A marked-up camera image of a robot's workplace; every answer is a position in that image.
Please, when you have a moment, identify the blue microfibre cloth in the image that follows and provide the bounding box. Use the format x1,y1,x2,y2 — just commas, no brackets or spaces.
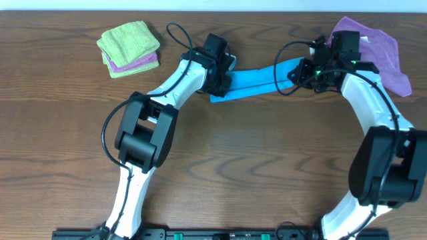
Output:
210,57,302,103

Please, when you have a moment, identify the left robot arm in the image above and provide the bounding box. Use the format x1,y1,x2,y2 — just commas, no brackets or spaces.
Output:
100,49,236,239

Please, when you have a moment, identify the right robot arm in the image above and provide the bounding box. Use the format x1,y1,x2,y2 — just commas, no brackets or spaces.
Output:
288,41,426,239

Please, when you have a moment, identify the purple crumpled cloth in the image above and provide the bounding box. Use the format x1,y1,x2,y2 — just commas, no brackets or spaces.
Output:
327,17,412,97

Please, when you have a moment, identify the purple folded cloth in stack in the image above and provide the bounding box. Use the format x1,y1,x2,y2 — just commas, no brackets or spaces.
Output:
102,51,157,73

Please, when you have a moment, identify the top green folded cloth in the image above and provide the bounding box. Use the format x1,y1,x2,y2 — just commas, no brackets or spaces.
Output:
97,21,160,68

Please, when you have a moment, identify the green folded cloth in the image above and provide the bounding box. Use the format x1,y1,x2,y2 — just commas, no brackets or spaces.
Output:
97,21,160,68
102,54,159,79

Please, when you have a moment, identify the bottom green folded cloth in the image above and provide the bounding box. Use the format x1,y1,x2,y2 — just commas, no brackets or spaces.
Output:
102,54,159,79

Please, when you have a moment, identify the right black cable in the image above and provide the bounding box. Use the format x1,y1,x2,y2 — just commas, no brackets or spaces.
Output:
273,40,400,240

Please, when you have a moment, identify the black cable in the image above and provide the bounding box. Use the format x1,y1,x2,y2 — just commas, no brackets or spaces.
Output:
101,21,195,234
273,40,400,240

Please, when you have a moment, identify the left black cable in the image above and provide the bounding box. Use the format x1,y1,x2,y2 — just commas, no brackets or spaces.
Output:
101,21,195,234

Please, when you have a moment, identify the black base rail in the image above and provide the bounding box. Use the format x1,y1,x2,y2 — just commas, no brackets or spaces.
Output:
51,227,391,240

